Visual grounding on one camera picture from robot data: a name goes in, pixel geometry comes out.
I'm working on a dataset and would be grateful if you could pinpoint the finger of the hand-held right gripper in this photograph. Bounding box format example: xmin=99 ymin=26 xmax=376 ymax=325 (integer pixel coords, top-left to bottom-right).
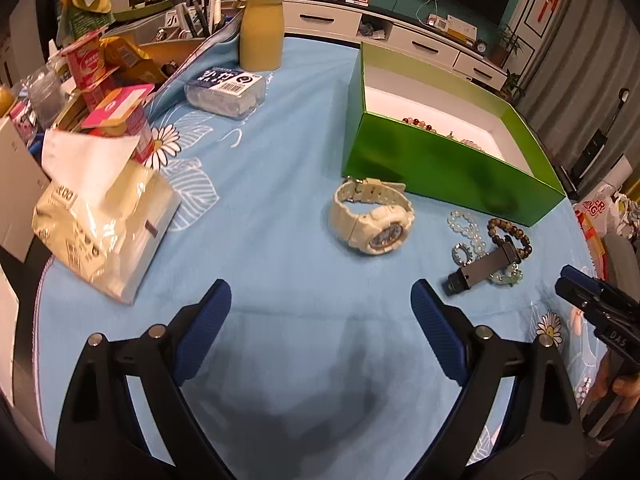
xmin=555 ymin=280 xmax=608 ymax=326
xmin=560 ymin=266 xmax=640 ymax=311

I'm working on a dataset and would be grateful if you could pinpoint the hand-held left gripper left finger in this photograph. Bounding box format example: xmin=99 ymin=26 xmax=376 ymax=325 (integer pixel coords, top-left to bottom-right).
xmin=55 ymin=279 xmax=233 ymax=480

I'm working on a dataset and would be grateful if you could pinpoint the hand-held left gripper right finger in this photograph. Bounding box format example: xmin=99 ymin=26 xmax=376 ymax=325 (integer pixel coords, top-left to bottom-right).
xmin=410 ymin=279 xmax=586 ymax=480

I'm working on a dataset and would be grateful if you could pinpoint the green jade bracelet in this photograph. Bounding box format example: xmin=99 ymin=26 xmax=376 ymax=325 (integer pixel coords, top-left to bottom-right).
xmin=487 ymin=262 xmax=525 ymax=286

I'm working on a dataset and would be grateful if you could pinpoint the black watch strap piece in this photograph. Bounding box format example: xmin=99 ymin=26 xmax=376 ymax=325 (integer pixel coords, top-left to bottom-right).
xmin=446 ymin=236 xmax=521 ymax=295

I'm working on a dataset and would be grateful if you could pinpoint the brown bead bracelet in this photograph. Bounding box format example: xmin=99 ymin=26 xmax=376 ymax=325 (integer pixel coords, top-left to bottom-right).
xmin=487 ymin=217 xmax=533 ymax=261

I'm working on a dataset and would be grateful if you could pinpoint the white bead bracelet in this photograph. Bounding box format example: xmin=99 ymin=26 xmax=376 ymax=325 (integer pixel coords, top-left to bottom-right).
xmin=447 ymin=210 xmax=488 ymax=256

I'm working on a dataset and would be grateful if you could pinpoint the white wrist watch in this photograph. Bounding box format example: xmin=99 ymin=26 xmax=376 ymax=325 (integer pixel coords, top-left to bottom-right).
xmin=328 ymin=176 xmax=416 ymax=257

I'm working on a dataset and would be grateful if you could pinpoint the green cardboard box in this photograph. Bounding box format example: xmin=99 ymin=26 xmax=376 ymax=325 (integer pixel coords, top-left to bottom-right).
xmin=342 ymin=41 xmax=568 ymax=228

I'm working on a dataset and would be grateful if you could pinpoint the person's right hand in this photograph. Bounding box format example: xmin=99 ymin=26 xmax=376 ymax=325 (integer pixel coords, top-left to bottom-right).
xmin=586 ymin=352 xmax=640 ymax=413

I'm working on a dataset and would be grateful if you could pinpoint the white red plastic bag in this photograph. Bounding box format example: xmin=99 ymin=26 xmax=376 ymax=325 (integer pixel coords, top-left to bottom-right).
xmin=572 ymin=182 xmax=638 ymax=241

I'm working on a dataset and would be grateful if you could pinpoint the upright vacuum cleaner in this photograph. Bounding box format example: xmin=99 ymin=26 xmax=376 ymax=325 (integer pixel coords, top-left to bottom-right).
xmin=570 ymin=87 xmax=631 ymax=196

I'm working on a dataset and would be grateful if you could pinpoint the tissue pack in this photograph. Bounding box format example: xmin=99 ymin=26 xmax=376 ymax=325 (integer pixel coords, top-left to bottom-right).
xmin=31 ymin=129 xmax=183 ymax=306

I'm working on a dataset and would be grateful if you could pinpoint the blue floral tablecloth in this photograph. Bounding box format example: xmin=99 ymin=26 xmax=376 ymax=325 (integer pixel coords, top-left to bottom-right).
xmin=32 ymin=10 xmax=608 ymax=471

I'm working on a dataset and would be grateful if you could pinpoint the potted plant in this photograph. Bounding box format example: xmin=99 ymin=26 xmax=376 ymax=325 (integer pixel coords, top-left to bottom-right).
xmin=500 ymin=72 xmax=526 ymax=101
xmin=492 ymin=25 xmax=523 ymax=68

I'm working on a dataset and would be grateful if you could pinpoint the pink snack packet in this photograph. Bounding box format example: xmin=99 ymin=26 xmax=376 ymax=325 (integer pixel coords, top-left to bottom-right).
xmin=80 ymin=85 xmax=156 ymax=163

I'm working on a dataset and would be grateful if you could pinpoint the clear plastic toothpick box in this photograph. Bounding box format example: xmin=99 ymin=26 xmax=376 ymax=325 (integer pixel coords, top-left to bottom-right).
xmin=184 ymin=66 xmax=267 ymax=121

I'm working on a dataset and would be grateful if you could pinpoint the white cardboard box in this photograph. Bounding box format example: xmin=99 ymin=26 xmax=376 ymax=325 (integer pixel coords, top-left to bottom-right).
xmin=0 ymin=115 xmax=51 ymax=263

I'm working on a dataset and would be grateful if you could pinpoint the yellow snack bag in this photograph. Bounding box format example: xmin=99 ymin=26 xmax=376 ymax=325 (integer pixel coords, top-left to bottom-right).
xmin=100 ymin=35 xmax=168 ymax=86

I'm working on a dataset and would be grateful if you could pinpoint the clear glass jar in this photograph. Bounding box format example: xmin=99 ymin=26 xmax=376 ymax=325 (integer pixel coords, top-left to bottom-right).
xmin=27 ymin=67 xmax=66 ymax=128

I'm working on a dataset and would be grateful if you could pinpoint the yellow white box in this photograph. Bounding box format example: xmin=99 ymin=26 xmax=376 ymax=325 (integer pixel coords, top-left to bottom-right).
xmin=446 ymin=15 xmax=476 ymax=43

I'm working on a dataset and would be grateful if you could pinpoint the red snack packet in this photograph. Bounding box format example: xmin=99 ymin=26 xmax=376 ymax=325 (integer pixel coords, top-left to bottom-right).
xmin=60 ymin=30 xmax=118 ymax=111

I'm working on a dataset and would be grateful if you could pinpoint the yellow bottle with brown lid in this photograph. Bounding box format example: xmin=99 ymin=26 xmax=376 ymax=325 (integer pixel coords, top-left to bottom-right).
xmin=239 ymin=0 xmax=288 ymax=72

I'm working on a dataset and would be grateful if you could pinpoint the pen holder with pens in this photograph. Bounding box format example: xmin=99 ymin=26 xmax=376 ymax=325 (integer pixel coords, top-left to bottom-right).
xmin=185 ymin=0 xmax=226 ymax=38

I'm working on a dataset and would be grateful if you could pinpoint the white tv cabinet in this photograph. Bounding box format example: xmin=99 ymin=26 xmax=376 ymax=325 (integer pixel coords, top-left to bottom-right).
xmin=282 ymin=0 xmax=508 ymax=93

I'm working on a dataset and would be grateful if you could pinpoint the green snack bag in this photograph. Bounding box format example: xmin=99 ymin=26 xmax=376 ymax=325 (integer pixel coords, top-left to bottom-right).
xmin=57 ymin=0 xmax=113 ymax=48

